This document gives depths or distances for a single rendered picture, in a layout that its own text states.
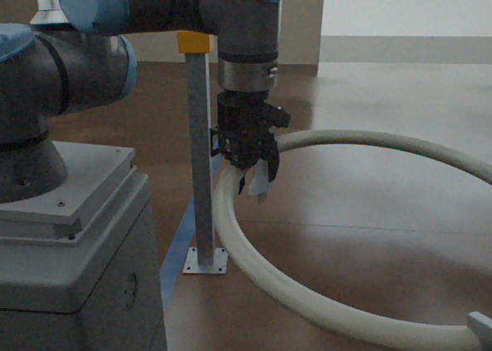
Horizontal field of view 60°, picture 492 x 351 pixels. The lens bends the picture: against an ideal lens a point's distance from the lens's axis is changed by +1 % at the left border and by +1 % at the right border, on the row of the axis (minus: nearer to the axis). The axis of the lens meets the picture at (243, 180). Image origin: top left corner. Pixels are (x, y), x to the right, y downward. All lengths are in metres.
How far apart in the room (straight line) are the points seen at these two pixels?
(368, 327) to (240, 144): 0.33
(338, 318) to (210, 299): 1.47
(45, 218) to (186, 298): 1.21
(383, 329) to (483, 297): 1.73
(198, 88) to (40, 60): 0.94
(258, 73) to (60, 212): 0.40
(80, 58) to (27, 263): 0.37
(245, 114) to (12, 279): 0.44
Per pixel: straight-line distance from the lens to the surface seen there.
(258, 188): 0.70
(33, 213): 0.78
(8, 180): 0.81
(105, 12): 0.56
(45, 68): 0.82
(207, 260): 2.04
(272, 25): 0.61
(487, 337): 0.47
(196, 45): 1.63
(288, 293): 0.46
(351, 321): 0.45
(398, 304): 1.98
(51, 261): 0.76
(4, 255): 0.81
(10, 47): 0.78
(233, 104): 0.62
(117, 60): 0.90
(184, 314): 1.84
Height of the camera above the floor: 1.27
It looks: 27 degrees down
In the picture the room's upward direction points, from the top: straight up
